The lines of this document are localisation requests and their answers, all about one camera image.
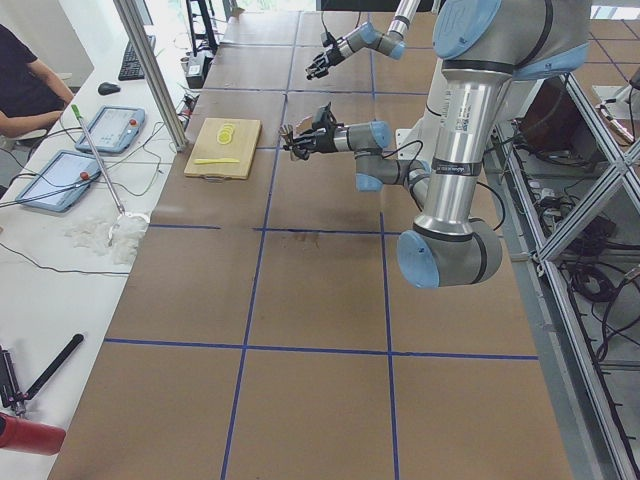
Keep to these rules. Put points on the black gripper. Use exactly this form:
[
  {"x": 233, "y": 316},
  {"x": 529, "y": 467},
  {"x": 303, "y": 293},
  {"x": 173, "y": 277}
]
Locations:
[
  {"x": 332, "y": 56},
  {"x": 322, "y": 142}
]

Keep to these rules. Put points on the steel double jigger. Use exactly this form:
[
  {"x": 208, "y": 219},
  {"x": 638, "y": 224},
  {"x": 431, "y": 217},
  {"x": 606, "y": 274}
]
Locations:
[{"x": 291, "y": 145}]

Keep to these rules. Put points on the clear glass measuring cup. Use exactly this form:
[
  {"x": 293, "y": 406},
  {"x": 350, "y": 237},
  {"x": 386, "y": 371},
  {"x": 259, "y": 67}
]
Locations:
[{"x": 315, "y": 75}]

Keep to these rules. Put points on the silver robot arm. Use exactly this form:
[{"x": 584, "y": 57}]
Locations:
[
  {"x": 365, "y": 36},
  {"x": 483, "y": 48}
]

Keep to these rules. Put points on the bamboo cutting board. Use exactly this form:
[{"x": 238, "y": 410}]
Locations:
[{"x": 242, "y": 147}]

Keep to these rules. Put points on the front lemon slice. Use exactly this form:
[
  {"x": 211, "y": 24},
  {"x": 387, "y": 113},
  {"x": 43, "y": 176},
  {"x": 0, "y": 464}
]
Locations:
[{"x": 224, "y": 140}]

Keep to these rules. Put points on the black keyboard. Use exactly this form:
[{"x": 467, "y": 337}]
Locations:
[{"x": 131, "y": 67}]

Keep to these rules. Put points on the far blue teach pendant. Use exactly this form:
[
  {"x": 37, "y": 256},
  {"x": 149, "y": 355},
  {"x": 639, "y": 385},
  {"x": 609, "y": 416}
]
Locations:
[{"x": 114, "y": 128}]

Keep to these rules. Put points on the blue teach pendant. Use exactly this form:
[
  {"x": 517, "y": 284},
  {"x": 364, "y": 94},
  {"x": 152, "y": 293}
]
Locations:
[
  {"x": 61, "y": 182},
  {"x": 114, "y": 128}
]

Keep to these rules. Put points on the crumpled white tissue pile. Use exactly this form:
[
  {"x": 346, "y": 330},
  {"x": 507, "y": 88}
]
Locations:
[{"x": 117, "y": 239}]

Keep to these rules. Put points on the black computer mouse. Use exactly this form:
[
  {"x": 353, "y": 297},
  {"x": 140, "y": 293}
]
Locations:
[{"x": 107, "y": 88}]

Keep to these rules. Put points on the near blue teach pendant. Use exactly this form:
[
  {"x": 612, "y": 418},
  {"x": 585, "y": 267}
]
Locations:
[{"x": 61, "y": 182}]

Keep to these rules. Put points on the seated person black shirt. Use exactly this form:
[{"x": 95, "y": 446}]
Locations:
[{"x": 33, "y": 96}]

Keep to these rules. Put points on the red bottle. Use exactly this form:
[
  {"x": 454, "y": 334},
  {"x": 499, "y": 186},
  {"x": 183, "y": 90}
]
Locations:
[{"x": 30, "y": 437}]

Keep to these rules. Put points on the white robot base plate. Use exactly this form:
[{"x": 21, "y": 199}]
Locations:
[{"x": 409, "y": 144}]

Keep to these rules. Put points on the aluminium frame post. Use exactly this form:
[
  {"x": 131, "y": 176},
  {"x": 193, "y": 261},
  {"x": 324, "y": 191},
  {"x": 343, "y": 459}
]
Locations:
[{"x": 133, "y": 25}]

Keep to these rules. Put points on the long-handled grabber stick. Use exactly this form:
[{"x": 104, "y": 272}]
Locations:
[{"x": 122, "y": 212}]

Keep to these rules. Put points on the black handle tool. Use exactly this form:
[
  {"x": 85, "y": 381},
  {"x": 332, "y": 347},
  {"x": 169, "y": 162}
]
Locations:
[{"x": 56, "y": 363}]

